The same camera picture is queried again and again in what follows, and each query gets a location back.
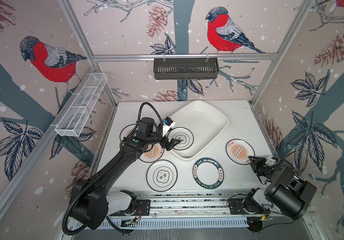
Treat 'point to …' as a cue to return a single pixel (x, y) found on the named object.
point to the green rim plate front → (208, 173)
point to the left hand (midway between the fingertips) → (174, 134)
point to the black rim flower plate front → (161, 175)
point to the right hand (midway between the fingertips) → (251, 160)
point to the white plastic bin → (206, 123)
